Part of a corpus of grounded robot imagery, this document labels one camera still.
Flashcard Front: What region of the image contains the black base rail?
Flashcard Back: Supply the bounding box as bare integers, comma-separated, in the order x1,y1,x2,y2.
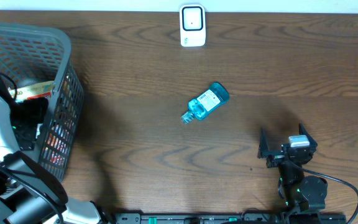
114,210,347,224

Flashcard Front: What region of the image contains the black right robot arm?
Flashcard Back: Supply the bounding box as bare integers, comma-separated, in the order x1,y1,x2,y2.
257,124,328,213

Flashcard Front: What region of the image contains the grey plastic shopping basket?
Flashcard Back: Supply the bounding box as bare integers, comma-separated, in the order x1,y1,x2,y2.
0,22,85,180

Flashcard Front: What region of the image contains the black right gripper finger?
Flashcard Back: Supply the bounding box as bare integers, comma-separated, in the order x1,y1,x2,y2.
257,128,270,159
298,123,318,148

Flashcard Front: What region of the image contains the teal mouthwash bottle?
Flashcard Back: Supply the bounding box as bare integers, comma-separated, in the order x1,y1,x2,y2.
181,82,230,124

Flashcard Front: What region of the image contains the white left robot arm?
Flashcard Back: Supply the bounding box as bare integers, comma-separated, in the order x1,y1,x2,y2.
0,73,109,223

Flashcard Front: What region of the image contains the red label cleaning sheet pack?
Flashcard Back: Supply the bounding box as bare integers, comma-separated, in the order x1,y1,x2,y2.
16,81,55,103

